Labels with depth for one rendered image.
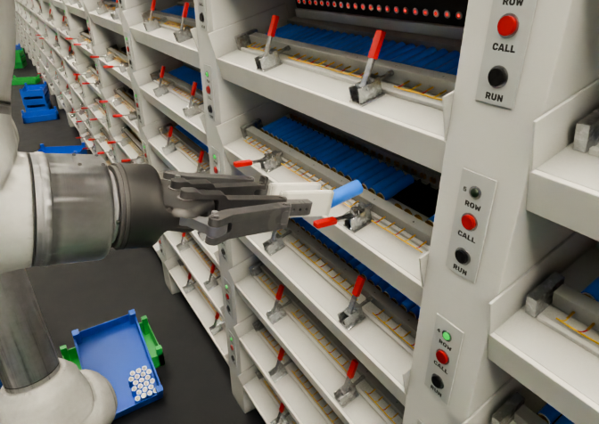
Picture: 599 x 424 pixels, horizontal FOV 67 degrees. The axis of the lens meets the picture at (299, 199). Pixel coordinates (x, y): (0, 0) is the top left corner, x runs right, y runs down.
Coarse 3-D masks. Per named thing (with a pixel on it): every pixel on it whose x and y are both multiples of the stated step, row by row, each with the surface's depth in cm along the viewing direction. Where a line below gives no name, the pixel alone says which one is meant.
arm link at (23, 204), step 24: (0, 120) 31; (0, 144) 31; (0, 168) 30; (24, 168) 32; (0, 192) 30; (24, 192) 31; (0, 216) 30; (24, 216) 31; (0, 240) 30; (24, 240) 31; (0, 264) 31; (24, 264) 33
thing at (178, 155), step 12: (168, 120) 164; (144, 132) 161; (156, 132) 163; (168, 132) 148; (180, 132) 157; (156, 144) 157; (168, 144) 148; (180, 144) 153; (192, 144) 145; (204, 144) 143; (168, 156) 147; (180, 156) 145; (192, 156) 143; (204, 156) 136; (180, 168) 138; (192, 168) 136; (204, 168) 135
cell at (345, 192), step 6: (354, 180) 54; (342, 186) 54; (348, 186) 53; (354, 186) 54; (360, 186) 54; (336, 192) 53; (342, 192) 53; (348, 192) 53; (354, 192) 53; (360, 192) 54; (336, 198) 52; (342, 198) 53; (348, 198) 53; (336, 204) 53
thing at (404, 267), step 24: (240, 120) 101; (264, 120) 104; (240, 144) 100; (240, 168) 98; (312, 216) 76; (336, 216) 71; (336, 240) 72; (360, 240) 66; (384, 240) 64; (384, 264) 62; (408, 264) 60; (408, 288) 59
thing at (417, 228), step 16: (256, 128) 99; (256, 144) 96; (272, 144) 91; (304, 160) 83; (320, 176) 79; (336, 176) 76; (368, 192) 70; (384, 208) 66; (400, 208) 66; (400, 224) 64; (416, 224) 62
